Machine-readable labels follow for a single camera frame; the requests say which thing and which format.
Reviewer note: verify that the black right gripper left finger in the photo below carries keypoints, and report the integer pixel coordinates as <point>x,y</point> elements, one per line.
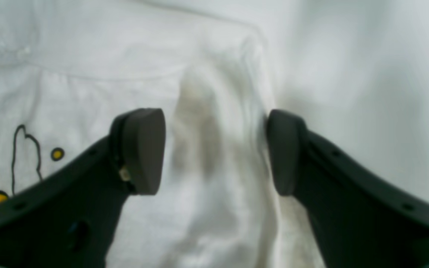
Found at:
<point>69,219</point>

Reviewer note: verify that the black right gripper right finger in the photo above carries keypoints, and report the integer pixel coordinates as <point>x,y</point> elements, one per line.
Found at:
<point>358,219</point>

